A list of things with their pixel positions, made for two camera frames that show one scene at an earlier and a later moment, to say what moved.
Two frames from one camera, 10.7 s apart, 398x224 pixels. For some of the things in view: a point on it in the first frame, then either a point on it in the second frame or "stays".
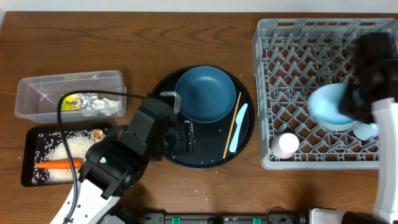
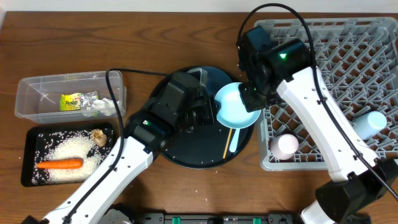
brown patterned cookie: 97,135 stays
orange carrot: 61,164 stays
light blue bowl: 324,104 -> 232,112
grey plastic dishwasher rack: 291,56 stays
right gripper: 347,103 -> 250,104
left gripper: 187,132 -> 214,107
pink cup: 285,145 stays
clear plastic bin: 37,100 stays
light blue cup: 365,130 stays
